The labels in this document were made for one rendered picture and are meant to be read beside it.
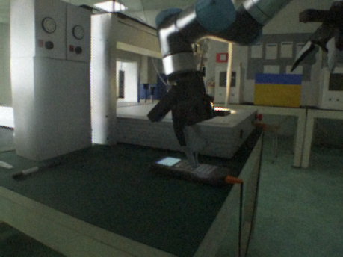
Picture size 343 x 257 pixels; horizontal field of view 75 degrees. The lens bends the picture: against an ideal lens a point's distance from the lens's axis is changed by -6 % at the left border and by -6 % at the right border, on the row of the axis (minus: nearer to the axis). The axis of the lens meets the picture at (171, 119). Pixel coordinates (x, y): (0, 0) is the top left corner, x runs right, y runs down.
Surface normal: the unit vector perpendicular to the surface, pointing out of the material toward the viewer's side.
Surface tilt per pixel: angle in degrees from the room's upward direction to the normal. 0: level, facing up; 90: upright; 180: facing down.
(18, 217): 90
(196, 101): 90
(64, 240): 90
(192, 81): 90
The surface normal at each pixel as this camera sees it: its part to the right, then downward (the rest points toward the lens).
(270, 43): -0.44, 0.11
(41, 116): 0.90, 0.08
